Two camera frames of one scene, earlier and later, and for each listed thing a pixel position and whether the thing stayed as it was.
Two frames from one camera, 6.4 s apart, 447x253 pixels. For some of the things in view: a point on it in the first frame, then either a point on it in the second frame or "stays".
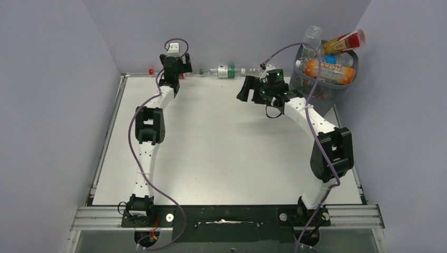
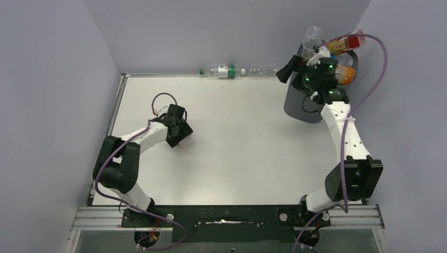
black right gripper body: [265, 93] → [305, 79]
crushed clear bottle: [253, 71] stays
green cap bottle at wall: [222, 71] stays
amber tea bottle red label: [347, 41] stays
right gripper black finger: [251, 83] → [284, 74]
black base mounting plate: [227, 223] stays
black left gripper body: [182, 67] → [183, 132]
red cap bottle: [154, 74] → [185, 142]
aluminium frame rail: [99, 218] stays
